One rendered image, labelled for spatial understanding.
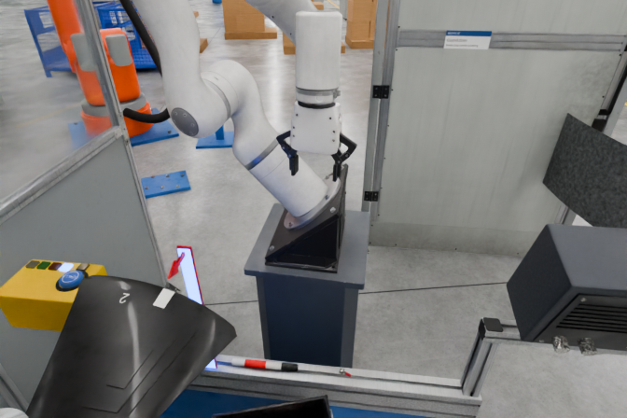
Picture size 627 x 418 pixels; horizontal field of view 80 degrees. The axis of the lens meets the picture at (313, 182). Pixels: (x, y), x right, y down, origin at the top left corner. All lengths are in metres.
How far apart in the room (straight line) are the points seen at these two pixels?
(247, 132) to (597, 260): 0.70
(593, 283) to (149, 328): 0.59
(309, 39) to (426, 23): 1.28
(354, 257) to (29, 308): 0.70
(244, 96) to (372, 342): 1.43
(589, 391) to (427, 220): 1.06
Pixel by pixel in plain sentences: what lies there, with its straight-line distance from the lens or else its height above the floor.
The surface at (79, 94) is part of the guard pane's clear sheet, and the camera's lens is 1.63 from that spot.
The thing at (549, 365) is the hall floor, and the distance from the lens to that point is 2.20.
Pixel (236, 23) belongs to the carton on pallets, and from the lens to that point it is 9.49.
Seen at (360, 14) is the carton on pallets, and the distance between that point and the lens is 8.32.
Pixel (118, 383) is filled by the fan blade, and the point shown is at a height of 1.19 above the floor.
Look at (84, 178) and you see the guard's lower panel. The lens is 1.62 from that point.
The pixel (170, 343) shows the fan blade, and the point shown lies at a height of 1.18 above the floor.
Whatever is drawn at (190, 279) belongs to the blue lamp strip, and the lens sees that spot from 0.71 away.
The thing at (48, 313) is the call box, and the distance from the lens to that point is 0.89.
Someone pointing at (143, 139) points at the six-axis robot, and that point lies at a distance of 4.19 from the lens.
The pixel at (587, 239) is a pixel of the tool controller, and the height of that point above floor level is 1.25.
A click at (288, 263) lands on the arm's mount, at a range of 0.97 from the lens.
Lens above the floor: 1.60
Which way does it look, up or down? 31 degrees down
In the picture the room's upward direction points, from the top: straight up
